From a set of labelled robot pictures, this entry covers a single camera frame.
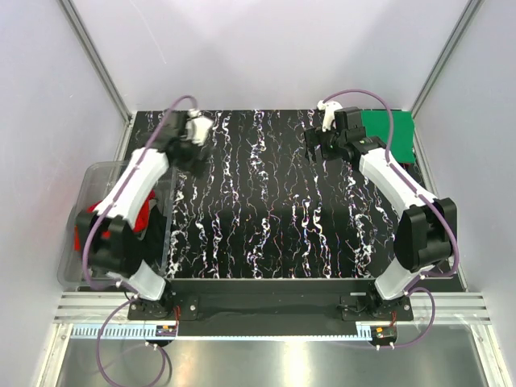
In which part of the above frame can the red t shirt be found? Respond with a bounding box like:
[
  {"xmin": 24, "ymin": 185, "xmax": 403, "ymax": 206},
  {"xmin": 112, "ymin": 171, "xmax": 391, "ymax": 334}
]
[{"xmin": 73, "ymin": 189, "xmax": 156, "ymax": 252}]

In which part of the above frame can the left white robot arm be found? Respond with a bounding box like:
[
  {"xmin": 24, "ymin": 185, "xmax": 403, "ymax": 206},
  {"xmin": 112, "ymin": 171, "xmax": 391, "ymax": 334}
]
[{"xmin": 75, "ymin": 110, "xmax": 214, "ymax": 319}]

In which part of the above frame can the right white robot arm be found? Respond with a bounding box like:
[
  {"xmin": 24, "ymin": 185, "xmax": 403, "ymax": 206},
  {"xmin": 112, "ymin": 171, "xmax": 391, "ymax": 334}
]
[{"xmin": 305, "ymin": 101, "xmax": 459, "ymax": 320}]

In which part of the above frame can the green folded t shirt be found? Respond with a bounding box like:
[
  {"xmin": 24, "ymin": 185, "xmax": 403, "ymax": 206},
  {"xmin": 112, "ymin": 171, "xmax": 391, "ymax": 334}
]
[{"xmin": 361, "ymin": 110, "xmax": 415, "ymax": 164}]

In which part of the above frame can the clear plastic bin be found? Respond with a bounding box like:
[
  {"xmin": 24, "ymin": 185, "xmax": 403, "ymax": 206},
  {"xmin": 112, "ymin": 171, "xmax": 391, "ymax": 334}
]
[{"xmin": 56, "ymin": 160, "xmax": 178, "ymax": 289}]

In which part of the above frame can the black t shirt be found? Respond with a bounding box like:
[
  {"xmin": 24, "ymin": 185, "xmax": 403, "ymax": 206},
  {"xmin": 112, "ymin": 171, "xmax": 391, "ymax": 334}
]
[{"xmin": 132, "ymin": 207, "xmax": 166, "ymax": 274}]

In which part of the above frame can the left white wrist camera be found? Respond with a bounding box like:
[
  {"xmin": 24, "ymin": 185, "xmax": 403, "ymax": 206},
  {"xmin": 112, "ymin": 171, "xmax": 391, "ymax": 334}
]
[{"xmin": 185, "ymin": 109, "xmax": 214, "ymax": 147}]

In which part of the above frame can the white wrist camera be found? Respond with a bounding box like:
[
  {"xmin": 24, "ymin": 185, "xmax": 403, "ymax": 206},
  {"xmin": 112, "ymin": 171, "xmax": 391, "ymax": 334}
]
[
  {"xmin": 317, "ymin": 100, "xmax": 343, "ymax": 132},
  {"xmin": 185, "ymin": 109, "xmax": 214, "ymax": 147}
]

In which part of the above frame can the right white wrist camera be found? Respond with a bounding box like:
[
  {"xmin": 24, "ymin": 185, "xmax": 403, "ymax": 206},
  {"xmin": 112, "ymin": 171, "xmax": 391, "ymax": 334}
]
[{"xmin": 317, "ymin": 100, "xmax": 343, "ymax": 132}]

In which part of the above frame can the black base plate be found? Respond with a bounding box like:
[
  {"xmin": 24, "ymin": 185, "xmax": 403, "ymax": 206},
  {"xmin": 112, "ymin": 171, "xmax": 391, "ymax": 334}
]
[{"xmin": 128, "ymin": 279, "xmax": 414, "ymax": 322}]

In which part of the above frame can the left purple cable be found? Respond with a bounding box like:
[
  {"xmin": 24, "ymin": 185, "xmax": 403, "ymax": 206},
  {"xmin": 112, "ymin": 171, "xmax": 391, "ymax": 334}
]
[{"xmin": 81, "ymin": 94, "xmax": 198, "ymax": 385}]

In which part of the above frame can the white slotted cable duct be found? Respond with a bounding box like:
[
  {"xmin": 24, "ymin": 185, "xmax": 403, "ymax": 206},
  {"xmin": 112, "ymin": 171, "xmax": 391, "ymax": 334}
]
[{"xmin": 71, "ymin": 323, "xmax": 178, "ymax": 340}]

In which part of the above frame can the aluminium frame rail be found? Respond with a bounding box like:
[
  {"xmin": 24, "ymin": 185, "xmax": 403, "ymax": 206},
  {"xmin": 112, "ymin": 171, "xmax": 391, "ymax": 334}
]
[{"xmin": 53, "ymin": 293, "xmax": 493, "ymax": 325}]

